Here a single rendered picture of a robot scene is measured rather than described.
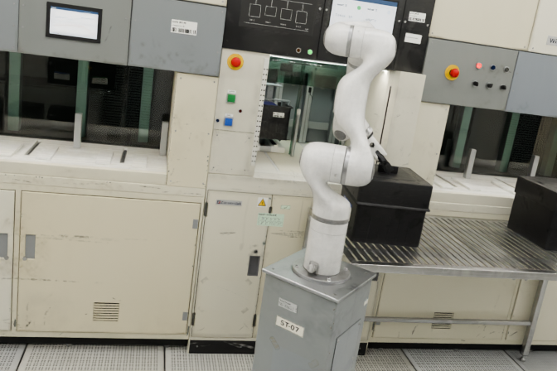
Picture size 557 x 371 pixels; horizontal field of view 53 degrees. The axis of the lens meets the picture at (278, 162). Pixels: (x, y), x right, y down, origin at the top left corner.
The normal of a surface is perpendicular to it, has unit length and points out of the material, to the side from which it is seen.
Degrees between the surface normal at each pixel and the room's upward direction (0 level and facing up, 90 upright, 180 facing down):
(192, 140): 90
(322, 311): 90
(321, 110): 90
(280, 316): 90
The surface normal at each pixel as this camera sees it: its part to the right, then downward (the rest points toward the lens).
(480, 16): 0.19, 0.26
